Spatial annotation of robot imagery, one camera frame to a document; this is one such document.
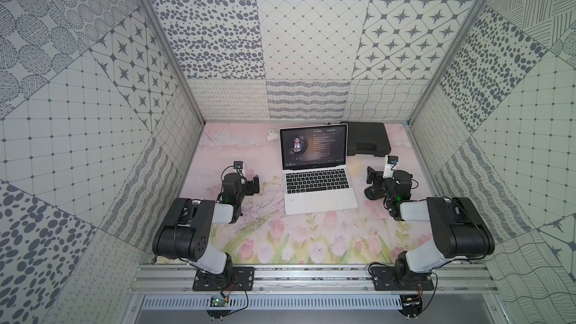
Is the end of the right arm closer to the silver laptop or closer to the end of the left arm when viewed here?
the silver laptop

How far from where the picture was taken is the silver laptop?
36.5 inches

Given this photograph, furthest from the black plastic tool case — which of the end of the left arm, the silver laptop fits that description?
the end of the left arm

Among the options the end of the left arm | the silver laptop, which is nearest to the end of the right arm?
the silver laptop

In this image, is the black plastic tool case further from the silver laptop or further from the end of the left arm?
the end of the left arm
